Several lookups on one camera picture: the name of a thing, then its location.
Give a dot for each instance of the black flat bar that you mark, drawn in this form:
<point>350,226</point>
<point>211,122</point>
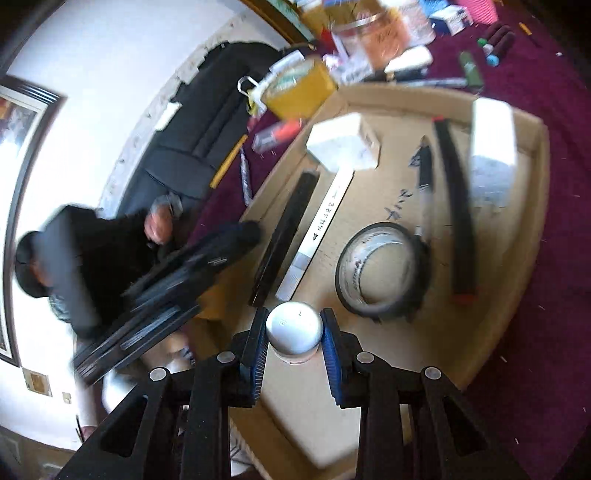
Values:
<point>282,237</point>

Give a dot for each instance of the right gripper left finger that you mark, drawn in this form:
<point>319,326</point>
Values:
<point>175,425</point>

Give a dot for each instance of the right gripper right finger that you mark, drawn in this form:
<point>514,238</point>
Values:
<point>414,425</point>

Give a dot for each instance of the person's hand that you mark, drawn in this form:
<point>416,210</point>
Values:
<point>159,223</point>

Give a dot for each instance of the yellow packing tape roll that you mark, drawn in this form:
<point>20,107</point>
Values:
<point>299,90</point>

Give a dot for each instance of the small orange screwdriver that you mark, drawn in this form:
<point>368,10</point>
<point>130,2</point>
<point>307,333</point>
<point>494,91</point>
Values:
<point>526,30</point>

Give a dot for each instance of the purple velvet tablecloth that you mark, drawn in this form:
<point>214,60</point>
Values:
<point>523,347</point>

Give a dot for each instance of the small black pen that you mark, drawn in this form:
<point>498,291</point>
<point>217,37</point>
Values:
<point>423,161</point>

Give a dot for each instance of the clear jar orange label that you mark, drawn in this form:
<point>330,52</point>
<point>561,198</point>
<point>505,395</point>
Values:
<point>381,37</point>

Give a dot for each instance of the long white strip box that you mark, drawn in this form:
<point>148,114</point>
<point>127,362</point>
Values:
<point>316,232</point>

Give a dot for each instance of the black tape roll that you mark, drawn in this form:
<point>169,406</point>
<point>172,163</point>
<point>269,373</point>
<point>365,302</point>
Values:
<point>383,272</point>

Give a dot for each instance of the black markers bundle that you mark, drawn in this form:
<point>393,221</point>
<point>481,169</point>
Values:
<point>497,40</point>

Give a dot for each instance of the white glue bottle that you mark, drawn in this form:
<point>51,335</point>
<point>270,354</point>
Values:
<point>294,331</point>

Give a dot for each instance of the clear red box cutter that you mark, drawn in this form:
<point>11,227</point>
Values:
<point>276,135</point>

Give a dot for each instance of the person in black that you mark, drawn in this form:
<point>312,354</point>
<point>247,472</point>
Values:
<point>83,264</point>

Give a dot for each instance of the black sofa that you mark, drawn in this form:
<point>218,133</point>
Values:
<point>183,157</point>

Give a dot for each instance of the small white blue box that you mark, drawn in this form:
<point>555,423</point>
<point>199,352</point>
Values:
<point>451,20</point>

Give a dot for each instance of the white square box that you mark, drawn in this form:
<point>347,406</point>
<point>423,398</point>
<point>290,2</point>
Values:
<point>344,142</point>

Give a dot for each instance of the tall white box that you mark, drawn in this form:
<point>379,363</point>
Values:
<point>493,152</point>

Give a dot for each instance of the black marker red cap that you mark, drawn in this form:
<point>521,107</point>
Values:
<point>464,258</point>

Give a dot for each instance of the purple pen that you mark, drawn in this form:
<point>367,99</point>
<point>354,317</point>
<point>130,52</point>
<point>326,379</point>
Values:
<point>245,177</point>

